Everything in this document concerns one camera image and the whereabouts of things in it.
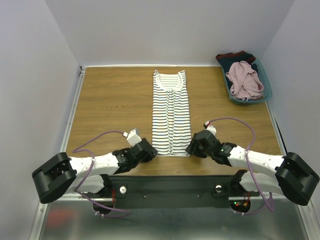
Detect black white striped tank top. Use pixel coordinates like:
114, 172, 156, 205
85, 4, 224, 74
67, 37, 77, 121
151, 70, 192, 157

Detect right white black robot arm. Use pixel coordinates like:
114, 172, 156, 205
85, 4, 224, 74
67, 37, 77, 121
186, 129, 320, 206

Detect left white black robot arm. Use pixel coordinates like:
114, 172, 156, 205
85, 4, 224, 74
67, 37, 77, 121
31, 138, 158, 204

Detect pink tank top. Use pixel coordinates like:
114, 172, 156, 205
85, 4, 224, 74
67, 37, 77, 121
225, 60, 264, 100

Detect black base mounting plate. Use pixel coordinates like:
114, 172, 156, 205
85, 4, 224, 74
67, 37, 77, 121
82, 174, 261, 210

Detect dark navy maroon garment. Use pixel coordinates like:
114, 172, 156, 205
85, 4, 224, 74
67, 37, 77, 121
215, 51, 256, 73

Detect teal plastic basket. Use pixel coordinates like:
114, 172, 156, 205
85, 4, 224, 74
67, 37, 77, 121
221, 58, 273, 106

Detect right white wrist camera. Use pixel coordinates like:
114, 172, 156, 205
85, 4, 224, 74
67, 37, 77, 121
203, 121, 217, 136

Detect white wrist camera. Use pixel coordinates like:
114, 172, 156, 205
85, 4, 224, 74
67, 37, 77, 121
203, 121, 217, 136
122, 128, 142, 147

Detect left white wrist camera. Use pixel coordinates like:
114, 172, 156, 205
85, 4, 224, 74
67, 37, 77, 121
122, 128, 142, 147

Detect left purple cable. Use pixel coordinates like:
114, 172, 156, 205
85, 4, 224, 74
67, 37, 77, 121
72, 130, 131, 218

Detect purple cable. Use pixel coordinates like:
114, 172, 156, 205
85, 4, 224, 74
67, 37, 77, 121
206, 117, 276, 216
72, 130, 131, 218

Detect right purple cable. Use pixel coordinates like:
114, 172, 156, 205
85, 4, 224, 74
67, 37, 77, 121
206, 117, 276, 216

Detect front aluminium frame rail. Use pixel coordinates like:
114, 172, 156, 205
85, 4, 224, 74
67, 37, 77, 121
39, 177, 311, 201

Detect aluminium frame rail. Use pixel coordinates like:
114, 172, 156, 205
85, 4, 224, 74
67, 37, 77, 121
29, 66, 87, 240
39, 177, 311, 201
265, 102, 320, 240

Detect left aluminium frame rail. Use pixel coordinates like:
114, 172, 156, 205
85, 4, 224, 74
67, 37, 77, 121
29, 66, 87, 240

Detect right aluminium frame rail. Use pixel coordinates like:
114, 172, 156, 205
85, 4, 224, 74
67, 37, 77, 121
265, 102, 320, 240

